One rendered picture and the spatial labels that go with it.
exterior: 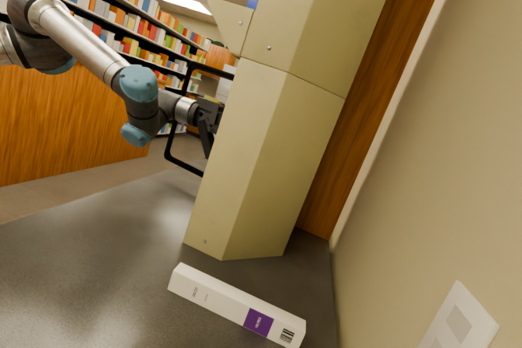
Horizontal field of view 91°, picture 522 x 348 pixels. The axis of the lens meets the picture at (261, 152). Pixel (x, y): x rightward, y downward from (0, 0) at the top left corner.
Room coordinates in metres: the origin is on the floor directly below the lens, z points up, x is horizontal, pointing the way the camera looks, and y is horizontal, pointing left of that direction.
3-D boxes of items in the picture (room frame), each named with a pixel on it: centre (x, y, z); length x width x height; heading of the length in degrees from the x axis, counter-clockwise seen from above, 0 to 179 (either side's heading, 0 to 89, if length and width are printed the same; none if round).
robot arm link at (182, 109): (0.74, 0.24, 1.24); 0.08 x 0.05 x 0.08; 171
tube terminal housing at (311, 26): (0.72, -0.04, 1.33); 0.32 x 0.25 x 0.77; 171
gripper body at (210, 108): (0.73, 0.16, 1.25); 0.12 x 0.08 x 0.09; 81
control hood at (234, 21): (0.75, 0.14, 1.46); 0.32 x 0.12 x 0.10; 171
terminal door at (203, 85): (0.94, 0.22, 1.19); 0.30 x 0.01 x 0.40; 71
